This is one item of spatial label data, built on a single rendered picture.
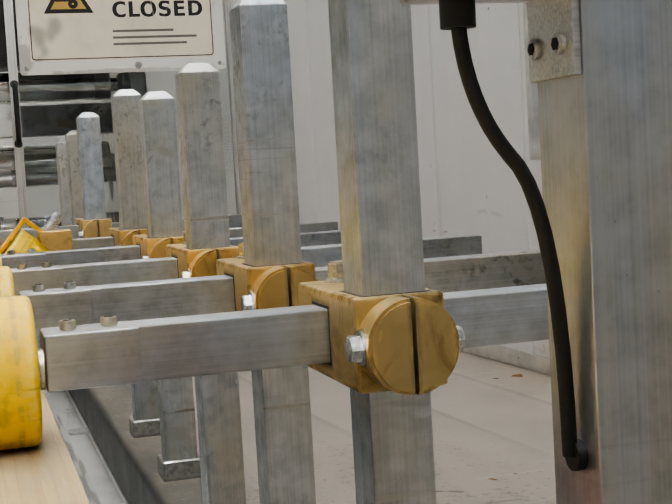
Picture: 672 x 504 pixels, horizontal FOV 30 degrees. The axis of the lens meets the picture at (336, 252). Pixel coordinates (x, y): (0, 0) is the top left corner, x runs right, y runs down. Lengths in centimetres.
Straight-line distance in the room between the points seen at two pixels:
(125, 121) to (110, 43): 131
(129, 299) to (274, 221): 12
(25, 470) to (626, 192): 34
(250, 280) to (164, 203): 51
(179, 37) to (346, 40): 231
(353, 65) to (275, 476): 37
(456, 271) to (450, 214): 577
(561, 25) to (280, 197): 50
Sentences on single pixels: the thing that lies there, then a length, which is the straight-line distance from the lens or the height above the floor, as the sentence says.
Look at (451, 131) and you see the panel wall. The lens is 670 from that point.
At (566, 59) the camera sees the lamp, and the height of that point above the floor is 107.
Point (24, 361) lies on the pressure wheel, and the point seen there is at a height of 95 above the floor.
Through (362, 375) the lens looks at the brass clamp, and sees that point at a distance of 65.
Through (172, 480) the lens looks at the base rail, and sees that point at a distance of 142.
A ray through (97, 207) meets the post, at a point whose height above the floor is 99.
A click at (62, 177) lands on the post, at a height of 104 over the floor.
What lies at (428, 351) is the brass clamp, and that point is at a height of 94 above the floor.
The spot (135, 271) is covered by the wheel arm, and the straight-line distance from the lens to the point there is 118.
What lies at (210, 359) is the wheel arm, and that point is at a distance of 68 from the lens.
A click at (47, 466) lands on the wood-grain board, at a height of 90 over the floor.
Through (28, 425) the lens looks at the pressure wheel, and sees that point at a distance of 66.
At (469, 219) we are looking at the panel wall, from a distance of 656.
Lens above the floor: 104
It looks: 4 degrees down
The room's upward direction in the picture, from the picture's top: 3 degrees counter-clockwise
